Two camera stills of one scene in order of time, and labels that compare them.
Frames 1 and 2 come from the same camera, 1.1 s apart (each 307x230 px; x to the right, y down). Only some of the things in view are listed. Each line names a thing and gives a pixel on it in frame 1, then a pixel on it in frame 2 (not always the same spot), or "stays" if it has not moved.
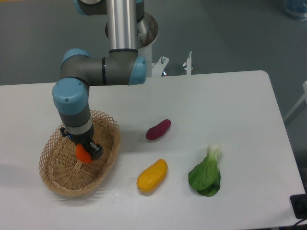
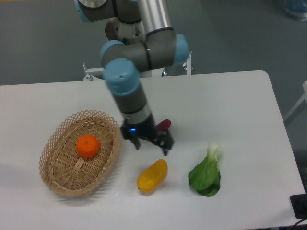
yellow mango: (151, 178) stays
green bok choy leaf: (206, 178) stays
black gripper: (95, 151) to (148, 130)
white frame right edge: (304, 97) stays
